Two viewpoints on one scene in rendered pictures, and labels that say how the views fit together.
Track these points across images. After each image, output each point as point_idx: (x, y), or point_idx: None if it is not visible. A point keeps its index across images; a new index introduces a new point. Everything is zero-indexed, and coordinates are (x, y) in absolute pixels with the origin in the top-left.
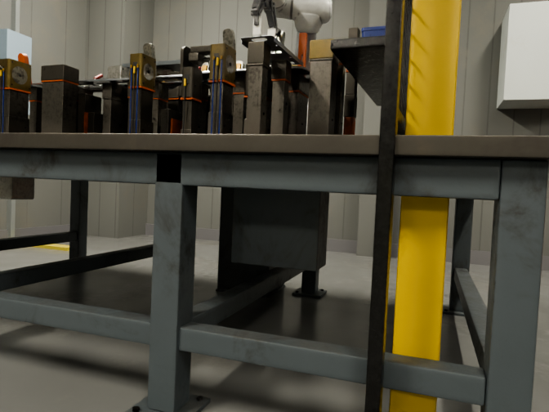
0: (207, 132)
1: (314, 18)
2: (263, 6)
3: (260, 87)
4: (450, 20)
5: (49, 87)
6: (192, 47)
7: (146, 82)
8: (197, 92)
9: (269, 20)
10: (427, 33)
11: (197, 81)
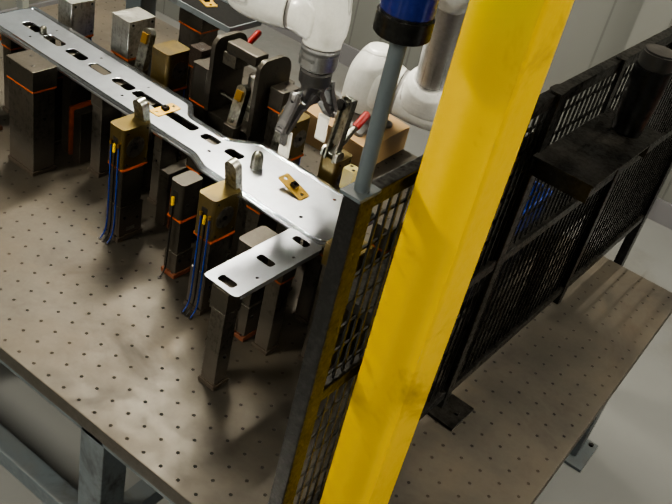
0: (188, 285)
1: (458, 2)
2: (300, 115)
3: (220, 336)
4: (368, 476)
5: (16, 89)
6: (230, 44)
7: (131, 162)
8: (190, 210)
9: (320, 106)
10: (346, 470)
11: (191, 198)
